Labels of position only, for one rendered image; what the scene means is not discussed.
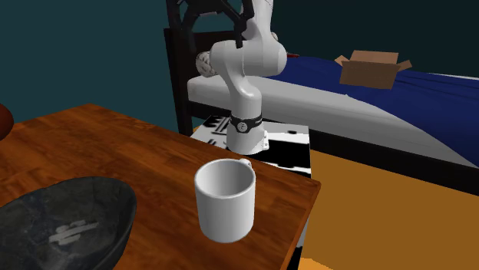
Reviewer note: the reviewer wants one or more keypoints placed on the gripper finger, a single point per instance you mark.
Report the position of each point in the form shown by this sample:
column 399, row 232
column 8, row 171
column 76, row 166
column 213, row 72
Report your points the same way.
column 241, row 26
column 176, row 11

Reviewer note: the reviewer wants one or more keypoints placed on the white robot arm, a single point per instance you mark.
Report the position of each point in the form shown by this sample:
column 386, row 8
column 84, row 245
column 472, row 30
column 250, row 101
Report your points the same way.
column 243, row 61

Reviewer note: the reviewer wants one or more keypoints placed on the white textured ball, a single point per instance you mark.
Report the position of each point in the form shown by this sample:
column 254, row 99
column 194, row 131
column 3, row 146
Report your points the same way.
column 204, row 64

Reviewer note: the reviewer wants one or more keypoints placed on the bed with blue blanket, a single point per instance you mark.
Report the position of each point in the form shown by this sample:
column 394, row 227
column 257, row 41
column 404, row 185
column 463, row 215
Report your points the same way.
column 318, row 106

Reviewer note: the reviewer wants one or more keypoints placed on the black and white robot stand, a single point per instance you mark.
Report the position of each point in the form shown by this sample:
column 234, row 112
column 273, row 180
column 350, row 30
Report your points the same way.
column 290, row 149

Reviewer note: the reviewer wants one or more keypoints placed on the brown cardboard box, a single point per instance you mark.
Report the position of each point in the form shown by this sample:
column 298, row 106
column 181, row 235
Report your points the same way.
column 368, row 73

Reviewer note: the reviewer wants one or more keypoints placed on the brown wooden table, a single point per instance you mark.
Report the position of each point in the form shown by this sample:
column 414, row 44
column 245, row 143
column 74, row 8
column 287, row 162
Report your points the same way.
column 112, row 149

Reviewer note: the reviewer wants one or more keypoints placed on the white mug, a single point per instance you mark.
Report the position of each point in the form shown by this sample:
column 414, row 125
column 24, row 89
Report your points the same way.
column 224, row 213

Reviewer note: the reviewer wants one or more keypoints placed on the brown round object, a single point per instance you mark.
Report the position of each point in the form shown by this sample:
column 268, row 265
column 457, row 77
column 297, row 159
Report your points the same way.
column 4, row 123

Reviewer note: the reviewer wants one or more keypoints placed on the dark grey bowl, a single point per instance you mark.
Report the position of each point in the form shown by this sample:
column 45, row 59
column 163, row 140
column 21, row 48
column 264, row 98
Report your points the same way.
column 56, row 209

